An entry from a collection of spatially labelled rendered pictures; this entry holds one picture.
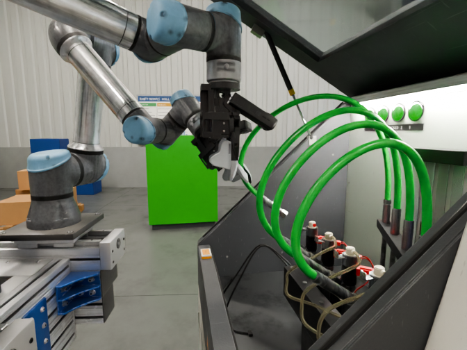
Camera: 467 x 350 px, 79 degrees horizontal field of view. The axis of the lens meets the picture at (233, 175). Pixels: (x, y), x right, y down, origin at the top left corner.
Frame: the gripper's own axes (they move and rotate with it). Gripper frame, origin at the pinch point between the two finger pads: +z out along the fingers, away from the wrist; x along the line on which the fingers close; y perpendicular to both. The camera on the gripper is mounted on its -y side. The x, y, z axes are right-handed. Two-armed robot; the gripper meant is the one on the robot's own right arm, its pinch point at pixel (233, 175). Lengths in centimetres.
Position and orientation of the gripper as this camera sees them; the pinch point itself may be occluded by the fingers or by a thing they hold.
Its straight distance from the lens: 65.2
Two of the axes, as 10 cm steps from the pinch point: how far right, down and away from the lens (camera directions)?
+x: 1.8, 1.4, -9.7
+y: -9.8, 0.3, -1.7
